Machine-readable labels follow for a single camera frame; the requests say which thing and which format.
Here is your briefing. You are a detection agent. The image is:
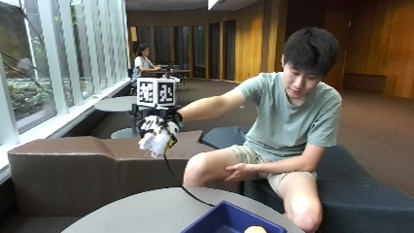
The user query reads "small grey round table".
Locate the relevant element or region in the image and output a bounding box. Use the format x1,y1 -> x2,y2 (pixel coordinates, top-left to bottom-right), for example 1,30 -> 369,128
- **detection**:
110,127 -> 140,140

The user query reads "white marker cube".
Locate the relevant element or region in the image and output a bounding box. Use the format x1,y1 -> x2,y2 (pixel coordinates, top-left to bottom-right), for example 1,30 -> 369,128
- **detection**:
136,77 -> 177,108

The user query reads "grey round side table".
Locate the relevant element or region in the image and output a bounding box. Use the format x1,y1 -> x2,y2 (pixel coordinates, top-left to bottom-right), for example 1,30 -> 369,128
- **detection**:
93,95 -> 140,114

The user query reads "dark blue seat cushion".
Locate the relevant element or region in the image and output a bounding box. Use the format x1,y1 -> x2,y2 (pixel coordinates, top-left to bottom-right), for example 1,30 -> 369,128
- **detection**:
200,125 -> 251,150

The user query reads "blue plastic bin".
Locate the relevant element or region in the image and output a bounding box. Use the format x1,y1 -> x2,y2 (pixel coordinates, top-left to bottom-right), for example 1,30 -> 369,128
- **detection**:
180,200 -> 289,233

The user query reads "brown wooden table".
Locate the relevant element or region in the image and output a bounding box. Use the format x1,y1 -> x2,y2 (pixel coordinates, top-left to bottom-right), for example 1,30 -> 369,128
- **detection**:
150,68 -> 193,79

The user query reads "dark chair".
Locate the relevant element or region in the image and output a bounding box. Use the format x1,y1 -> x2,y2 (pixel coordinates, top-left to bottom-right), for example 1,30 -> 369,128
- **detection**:
173,62 -> 192,90

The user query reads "yellow round fruit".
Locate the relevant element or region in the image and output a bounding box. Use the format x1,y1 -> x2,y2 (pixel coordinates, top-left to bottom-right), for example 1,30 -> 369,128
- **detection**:
243,225 -> 269,233

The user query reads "the person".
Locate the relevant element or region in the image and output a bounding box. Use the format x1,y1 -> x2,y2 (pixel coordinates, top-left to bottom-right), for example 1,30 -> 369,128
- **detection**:
177,26 -> 345,233

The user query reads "brown angular bench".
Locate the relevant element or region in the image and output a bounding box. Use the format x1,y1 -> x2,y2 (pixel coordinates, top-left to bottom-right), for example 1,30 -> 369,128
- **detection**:
6,129 -> 243,217

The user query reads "dark blue upholstered seat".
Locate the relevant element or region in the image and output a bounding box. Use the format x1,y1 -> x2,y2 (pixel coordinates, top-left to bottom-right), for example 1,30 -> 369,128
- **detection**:
241,144 -> 414,233

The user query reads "black glove cable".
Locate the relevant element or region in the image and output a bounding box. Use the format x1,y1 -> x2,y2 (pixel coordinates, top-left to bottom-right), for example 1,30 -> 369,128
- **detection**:
161,151 -> 215,208

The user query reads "white window frame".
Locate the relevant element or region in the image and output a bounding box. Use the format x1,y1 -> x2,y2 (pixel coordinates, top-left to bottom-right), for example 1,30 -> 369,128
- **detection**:
0,0 -> 133,147

